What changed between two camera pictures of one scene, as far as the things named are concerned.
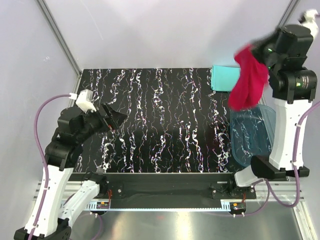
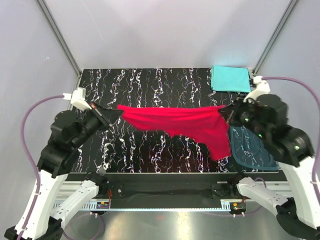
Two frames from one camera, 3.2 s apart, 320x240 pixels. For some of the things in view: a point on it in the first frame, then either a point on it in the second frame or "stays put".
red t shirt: [250, 80] → [202, 122]
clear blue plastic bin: [252, 132] stays put
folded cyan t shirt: [223, 78] stays put
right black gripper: [257, 44] → [228, 112]
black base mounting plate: [172, 190] stays put
